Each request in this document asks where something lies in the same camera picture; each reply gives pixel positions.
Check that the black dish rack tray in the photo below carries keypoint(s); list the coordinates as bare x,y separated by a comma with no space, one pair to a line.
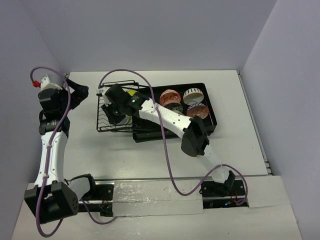
149,131

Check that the green bowl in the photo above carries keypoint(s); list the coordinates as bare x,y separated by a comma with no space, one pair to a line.
131,92

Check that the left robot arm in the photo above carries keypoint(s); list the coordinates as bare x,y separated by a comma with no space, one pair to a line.
51,199

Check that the black wire plate rack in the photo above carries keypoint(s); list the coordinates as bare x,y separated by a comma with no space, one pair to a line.
102,122

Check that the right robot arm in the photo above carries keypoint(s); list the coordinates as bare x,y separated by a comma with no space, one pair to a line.
191,130

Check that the white square bowl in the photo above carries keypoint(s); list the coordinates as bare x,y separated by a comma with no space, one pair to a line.
127,120

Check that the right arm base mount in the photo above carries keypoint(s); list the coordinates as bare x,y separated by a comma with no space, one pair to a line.
215,195

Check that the white taped sheet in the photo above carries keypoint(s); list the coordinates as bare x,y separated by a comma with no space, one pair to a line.
153,198

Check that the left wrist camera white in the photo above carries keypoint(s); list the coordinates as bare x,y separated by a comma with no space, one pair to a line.
46,83

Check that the orange blue geometric bowl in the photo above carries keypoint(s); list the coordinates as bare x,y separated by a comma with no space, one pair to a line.
197,109

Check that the orange floral bowl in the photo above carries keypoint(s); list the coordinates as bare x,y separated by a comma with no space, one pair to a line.
169,96

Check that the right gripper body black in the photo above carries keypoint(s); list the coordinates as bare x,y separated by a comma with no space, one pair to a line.
114,113

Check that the white bowl pink rim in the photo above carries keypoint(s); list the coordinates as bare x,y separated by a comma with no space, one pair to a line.
192,95

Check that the black leaf pattern bowl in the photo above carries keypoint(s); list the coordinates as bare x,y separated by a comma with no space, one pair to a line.
175,107

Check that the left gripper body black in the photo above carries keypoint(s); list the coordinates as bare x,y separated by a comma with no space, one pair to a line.
74,93

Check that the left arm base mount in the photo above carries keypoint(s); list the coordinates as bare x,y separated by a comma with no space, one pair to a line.
101,200

